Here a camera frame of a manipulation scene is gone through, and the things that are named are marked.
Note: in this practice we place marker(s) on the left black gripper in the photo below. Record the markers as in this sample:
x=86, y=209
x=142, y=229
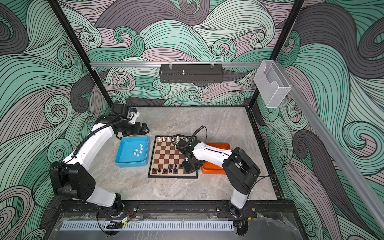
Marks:
x=137, y=131

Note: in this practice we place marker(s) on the black perforated wall shelf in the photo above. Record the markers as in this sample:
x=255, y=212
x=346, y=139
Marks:
x=200, y=74

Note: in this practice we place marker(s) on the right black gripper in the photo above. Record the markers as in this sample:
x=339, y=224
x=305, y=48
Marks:
x=188, y=170

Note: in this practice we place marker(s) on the clear acrylic wall holder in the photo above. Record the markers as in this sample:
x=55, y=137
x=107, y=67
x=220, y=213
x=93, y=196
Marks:
x=272, y=83

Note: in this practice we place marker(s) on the aluminium wall rail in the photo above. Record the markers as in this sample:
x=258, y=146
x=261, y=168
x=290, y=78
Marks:
x=137, y=64

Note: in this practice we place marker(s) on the folding chess board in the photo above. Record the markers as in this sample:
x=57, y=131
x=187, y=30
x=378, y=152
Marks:
x=166, y=161

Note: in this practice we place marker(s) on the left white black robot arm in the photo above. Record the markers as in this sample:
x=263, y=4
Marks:
x=71, y=179

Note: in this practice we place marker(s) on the orange plastic tray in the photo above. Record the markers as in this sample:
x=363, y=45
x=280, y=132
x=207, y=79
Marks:
x=212, y=169

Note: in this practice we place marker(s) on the white slotted cable duct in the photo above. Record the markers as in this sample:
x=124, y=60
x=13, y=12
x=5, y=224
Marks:
x=150, y=226

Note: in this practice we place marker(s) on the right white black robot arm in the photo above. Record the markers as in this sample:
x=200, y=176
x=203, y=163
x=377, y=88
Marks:
x=239, y=168

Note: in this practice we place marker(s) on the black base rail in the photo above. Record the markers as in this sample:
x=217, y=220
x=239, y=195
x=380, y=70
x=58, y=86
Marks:
x=207, y=206

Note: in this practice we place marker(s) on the blue plastic tray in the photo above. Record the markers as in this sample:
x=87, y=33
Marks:
x=133, y=152

